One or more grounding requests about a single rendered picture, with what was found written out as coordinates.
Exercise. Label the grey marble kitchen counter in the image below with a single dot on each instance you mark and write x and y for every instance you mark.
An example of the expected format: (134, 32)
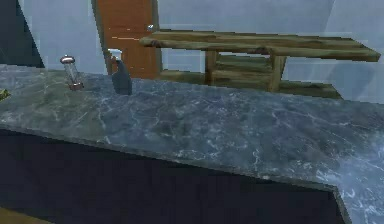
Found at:
(206, 126)

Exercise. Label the grey spray bottle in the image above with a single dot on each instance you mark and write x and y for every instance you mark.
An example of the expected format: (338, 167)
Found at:
(121, 78)

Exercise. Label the green-brown wooden table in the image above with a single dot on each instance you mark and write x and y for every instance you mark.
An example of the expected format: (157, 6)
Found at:
(260, 50)

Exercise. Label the brown wooden door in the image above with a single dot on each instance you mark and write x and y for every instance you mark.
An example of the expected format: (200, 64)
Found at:
(128, 36)

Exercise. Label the clear glass salt shaker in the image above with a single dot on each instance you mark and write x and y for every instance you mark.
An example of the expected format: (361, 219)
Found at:
(72, 74)

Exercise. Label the yellow-green object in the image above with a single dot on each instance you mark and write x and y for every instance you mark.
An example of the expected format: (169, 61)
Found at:
(2, 94)

